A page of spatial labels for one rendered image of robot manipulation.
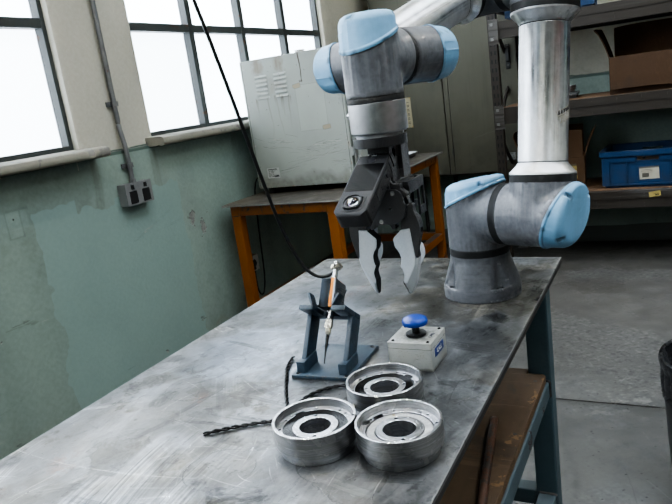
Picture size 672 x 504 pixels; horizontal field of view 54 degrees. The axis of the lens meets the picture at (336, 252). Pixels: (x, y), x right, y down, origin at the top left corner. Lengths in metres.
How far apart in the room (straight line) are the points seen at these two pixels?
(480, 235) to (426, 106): 3.48
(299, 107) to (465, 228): 1.98
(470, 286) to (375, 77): 0.56
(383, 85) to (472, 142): 3.80
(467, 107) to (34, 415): 3.28
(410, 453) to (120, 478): 0.36
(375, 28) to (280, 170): 2.43
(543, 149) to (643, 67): 2.97
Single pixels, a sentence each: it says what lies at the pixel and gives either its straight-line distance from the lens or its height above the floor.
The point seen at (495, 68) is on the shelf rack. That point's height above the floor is 1.24.
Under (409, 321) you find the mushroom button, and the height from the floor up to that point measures 0.87.
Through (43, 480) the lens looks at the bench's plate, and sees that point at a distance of 0.95.
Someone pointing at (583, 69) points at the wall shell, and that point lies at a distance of 4.71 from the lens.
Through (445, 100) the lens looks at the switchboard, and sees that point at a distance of 4.65.
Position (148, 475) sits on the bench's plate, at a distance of 0.88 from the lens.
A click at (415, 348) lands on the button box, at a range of 1.00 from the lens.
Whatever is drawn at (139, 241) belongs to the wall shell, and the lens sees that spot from 2.82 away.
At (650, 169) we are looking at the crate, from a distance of 4.24.
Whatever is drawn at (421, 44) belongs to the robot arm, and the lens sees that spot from 0.90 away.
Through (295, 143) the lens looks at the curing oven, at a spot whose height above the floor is 1.02.
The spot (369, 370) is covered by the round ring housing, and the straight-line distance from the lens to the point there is 0.95.
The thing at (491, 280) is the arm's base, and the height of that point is 0.84.
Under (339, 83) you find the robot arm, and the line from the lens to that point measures 1.01.
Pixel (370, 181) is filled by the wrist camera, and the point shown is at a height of 1.11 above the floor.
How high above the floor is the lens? 1.22
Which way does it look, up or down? 14 degrees down
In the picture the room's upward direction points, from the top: 8 degrees counter-clockwise
